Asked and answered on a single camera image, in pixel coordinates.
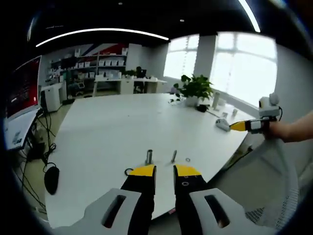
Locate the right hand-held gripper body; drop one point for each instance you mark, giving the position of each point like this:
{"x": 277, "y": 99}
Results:
{"x": 267, "y": 109}

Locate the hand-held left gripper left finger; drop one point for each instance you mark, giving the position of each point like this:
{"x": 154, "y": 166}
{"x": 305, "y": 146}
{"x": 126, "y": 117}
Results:
{"x": 137, "y": 195}

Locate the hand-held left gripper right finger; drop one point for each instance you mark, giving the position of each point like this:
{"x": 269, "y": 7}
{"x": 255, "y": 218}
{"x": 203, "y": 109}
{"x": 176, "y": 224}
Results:
{"x": 190, "y": 198}

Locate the small steel washer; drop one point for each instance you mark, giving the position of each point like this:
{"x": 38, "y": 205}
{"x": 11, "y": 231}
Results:
{"x": 186, "y": 159}

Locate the large steel threaded stud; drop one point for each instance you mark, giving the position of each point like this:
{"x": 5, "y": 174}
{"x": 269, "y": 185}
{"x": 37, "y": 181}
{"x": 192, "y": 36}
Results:
{"x": 149, "y": 156}

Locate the small steel threaded stud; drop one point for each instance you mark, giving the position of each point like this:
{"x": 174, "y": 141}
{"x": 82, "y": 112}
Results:
{"x": 173, "y": 155}

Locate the small black edge clip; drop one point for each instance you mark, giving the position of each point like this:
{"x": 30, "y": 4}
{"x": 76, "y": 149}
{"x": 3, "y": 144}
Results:
{"x": 249, "y": 148}

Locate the person's right hand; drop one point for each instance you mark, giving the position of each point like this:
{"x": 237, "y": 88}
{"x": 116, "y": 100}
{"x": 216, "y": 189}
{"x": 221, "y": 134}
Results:
{"x": 275, "y": 131}

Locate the white handheld controller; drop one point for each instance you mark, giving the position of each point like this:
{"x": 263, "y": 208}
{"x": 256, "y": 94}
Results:
{"x": 222, "y": 124}

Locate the white cylinder container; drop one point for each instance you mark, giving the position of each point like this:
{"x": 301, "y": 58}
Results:
{"x": 215, "y": 99}

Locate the small black round object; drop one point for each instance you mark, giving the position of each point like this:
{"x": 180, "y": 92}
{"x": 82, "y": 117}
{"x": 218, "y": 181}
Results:
{"x": 203, "y": 108}

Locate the bright window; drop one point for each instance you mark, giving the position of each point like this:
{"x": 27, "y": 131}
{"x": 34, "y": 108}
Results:
{"x": 244, "y": 66}
{"x": 181, "y": 58}

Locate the potted green plant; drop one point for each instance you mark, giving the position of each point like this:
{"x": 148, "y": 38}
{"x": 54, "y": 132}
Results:
{"x": 195, "y": 88}

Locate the white mesh office chair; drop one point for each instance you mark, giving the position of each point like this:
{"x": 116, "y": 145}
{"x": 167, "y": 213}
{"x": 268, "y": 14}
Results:
{"x": 286, "y": 171}

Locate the black oval device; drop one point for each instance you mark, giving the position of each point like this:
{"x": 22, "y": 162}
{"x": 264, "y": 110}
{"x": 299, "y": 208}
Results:
{"x": 51, "y": 178}

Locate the black office chair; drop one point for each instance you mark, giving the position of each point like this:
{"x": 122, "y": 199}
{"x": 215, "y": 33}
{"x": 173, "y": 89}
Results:
{"x": 139, "y": 73}

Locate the white background desk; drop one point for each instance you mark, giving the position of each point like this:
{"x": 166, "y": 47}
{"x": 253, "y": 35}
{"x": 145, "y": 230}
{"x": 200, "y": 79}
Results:
{"x": 129, "y": 80}

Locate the small desk plant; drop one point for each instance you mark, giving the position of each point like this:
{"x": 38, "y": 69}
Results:
{"x": 129, "y": 73}

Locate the white cabinet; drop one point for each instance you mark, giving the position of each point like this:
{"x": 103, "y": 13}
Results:
{"x": 52, "y": 98}

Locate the black upright device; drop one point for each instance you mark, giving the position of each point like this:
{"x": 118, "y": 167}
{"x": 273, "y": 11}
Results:
{"x": 43, "y": 101}

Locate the rows of white storage bins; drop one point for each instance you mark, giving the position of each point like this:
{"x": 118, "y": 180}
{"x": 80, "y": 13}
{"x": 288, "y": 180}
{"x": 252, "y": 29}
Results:
{"x": 110, "y": 63}

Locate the white side desk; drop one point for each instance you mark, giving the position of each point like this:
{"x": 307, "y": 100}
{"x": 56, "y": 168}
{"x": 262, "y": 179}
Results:
{"x": 17, "y": 129}

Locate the storage shelving unit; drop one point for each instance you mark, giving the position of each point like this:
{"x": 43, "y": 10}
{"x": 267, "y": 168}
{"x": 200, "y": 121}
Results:
{"x": 93, "y": 64}

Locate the monitor with red screen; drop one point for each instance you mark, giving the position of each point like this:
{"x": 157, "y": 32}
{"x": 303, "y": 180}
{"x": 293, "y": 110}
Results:
{"x": 24, "y": 85}

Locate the long curved ceiling light strip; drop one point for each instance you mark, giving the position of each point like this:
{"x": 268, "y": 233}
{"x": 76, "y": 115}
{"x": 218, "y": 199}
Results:
{"x": 97, "y": 30}

